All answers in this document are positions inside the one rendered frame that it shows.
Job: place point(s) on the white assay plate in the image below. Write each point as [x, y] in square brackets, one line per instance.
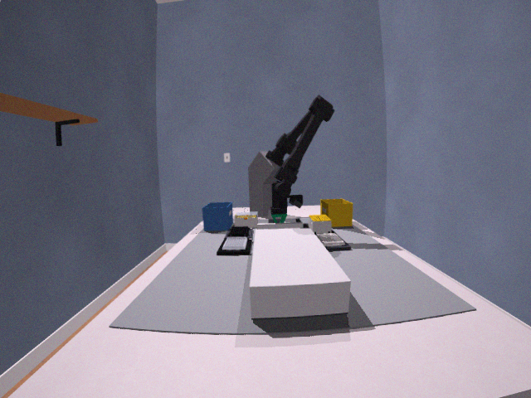
[235, 243]
[330, 239]

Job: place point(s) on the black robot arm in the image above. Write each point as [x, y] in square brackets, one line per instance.
[307, 128]

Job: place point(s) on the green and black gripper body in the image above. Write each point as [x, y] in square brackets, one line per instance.
[275, 206]

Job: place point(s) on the yellow bin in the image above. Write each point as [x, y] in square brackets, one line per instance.
[339, 211]

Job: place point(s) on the blue bin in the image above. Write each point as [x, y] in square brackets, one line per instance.
[217, 216]

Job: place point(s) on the grey bench mat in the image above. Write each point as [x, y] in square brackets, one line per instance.
[202, 292]

